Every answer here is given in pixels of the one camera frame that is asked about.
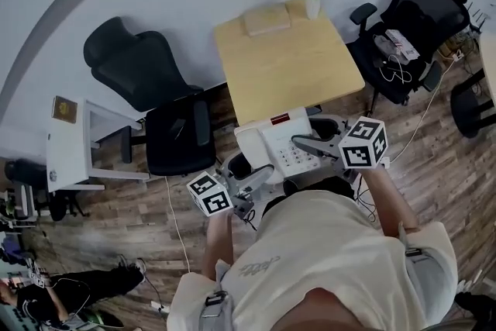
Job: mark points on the white telephone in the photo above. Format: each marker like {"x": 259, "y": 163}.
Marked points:
{"x": 283, "y": 133}

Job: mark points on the light wooden table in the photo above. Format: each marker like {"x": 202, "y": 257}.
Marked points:
{"x": 286, "y": 62}

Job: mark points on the person's black trousers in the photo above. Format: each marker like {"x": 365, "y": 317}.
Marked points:
{"x": 321, "y": 187}

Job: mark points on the black mesh office chair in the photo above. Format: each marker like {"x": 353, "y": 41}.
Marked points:
{"x": 422, "y": 4}

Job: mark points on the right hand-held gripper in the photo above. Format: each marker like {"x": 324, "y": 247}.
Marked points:
{"x": 364, "y": 145}

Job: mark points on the white desk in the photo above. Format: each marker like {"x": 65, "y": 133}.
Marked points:
{"x": 489, "y": 66}

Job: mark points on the white printed carton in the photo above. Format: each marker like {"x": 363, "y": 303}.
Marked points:
{"x": 401, "y": 44}

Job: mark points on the person's cream shirt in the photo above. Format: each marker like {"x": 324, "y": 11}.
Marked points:
{"x": 321, "y": 244}

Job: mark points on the white vase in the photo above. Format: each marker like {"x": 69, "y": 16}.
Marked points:
{"x": 312, "y": 7}

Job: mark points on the black padded office chair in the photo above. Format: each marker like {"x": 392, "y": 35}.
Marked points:
{"x": 139, "y": 66}

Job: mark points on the black chair base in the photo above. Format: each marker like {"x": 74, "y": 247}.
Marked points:
{"x": 467, "y": 108}

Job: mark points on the person's left forearm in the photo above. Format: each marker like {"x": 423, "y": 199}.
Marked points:
{"x": 218, "y": 240}

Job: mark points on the beige flat box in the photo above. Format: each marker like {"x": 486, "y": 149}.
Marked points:
{"x": 266, "y": 20}

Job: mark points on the white power strip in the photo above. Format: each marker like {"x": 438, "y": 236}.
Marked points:
{"x": 454, "y": 53}

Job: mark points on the person's right forearm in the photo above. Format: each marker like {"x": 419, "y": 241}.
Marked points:
{"x": 387, "y": 201}

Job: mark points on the black charger block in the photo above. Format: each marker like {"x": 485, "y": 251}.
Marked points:
{"x": 379, "y": 63}

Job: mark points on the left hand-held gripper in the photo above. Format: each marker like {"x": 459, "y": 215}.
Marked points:
{"x": 209, "y": 194}

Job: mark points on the white side table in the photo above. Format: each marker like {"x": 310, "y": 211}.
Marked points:
{"x": 66, "y": 151}

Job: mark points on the black router with antennas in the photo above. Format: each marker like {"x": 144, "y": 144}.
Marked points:
{"x": 478, "y": 17}

